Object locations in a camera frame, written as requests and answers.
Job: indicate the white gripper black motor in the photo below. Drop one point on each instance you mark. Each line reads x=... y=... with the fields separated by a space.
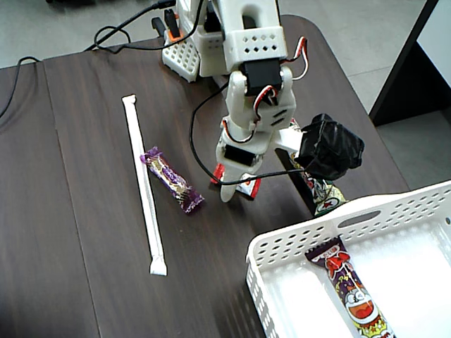
x=237 y=155

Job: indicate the small red white oatmeal candy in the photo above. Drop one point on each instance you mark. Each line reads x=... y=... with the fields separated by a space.
x=251 y=187

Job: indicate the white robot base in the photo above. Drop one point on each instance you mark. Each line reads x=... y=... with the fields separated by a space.
x=181 y=56

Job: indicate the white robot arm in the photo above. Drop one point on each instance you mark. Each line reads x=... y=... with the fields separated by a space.
x=257 y=42

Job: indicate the purple wrapped candy bar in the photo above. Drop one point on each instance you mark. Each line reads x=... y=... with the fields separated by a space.
x=171 y=177

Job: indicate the white perforated plastic tray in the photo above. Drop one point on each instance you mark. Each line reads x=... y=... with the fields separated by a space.
x=415 y=281

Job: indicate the white paper wrapped straw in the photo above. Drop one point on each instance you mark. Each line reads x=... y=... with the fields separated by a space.
x=143 y=183

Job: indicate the green cartoon snack stick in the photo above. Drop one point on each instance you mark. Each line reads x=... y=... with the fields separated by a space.
x=326 y=197

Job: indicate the purple cartoon snack stick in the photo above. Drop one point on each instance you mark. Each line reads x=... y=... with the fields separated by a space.
x=356 y=299

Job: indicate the orange black clamp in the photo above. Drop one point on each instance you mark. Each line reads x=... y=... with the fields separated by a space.
x=171 y=21

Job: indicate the dark cabinet panel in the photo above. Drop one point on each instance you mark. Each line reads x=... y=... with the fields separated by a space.
x=405 y=81

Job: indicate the black taped wrist camera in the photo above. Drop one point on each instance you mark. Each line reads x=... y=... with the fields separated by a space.
x=327 y=148

